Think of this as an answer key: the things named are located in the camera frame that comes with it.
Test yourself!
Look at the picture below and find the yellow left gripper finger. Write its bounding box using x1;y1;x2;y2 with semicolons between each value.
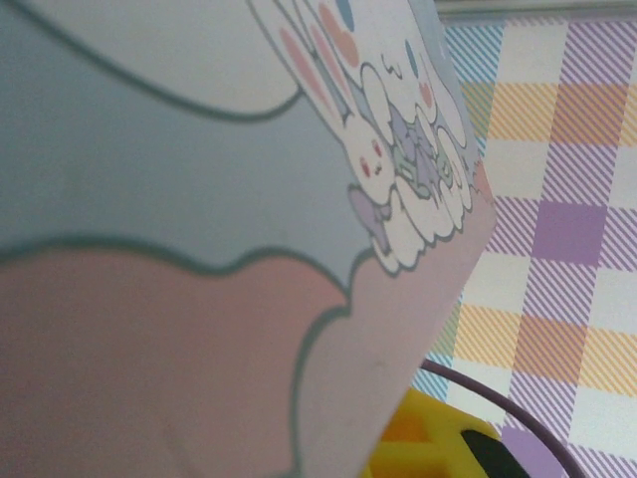
358;387;524;478

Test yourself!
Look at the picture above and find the aluminium right corner post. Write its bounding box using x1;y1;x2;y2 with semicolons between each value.
436;0;637;21

